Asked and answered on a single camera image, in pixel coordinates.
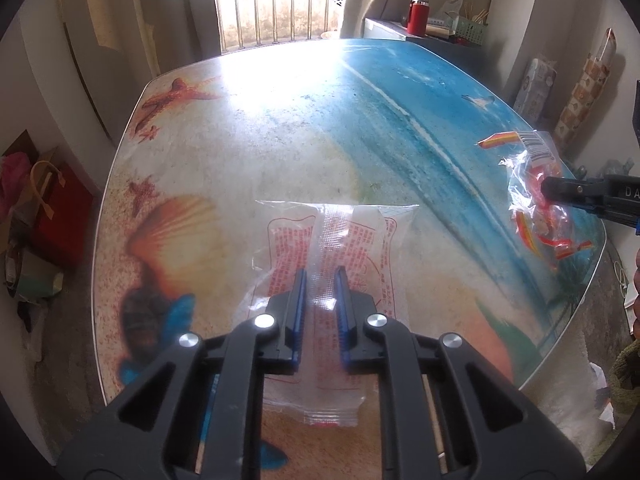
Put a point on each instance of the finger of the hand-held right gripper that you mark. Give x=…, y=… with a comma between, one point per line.
x=570, y=191

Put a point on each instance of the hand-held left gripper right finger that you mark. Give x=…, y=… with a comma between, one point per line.
x=341, y=320

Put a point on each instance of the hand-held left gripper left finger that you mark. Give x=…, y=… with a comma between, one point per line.
x=301, y=320

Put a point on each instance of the clear rainbow striped candy bag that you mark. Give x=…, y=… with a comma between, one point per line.
x=530, y=210

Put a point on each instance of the clear red print wrapper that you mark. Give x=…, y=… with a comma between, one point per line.
x=345, y=240

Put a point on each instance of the person's right hand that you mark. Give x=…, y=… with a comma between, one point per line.
x=636, y=295

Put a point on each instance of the large clear water jug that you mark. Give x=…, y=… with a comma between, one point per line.
x=620, y=166

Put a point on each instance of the patterned paper roll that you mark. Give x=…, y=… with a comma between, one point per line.
x=587, y=90

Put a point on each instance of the toilet paper pack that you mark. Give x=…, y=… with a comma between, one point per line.
x=536, y=87

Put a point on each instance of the green fuzzy cloth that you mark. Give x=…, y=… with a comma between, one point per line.
x=627, y=375

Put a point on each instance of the green plastic basket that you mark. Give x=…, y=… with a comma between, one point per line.
x=470, y=31

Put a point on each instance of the crumpled white paper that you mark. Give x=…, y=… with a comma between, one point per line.
x=601, y=390

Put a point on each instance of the wooden rolling pin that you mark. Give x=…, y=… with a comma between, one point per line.
x=440, y=32

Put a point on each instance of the translucent plastic bag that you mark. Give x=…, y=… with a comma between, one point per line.
x=447, y=10

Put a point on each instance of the red thermos flask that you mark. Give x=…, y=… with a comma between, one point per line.
x=417, y=17

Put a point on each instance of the grey cabinet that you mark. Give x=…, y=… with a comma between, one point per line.
x=385, y=28

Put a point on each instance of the red gift bag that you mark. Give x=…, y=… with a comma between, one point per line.
x=65, y=220

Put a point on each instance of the pale paper bag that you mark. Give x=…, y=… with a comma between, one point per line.
x=35, y=280

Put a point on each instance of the window railing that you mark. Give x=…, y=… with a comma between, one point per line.
x=280, y=20

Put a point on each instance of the pink bag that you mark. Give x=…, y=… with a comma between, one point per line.
x=15, y=175

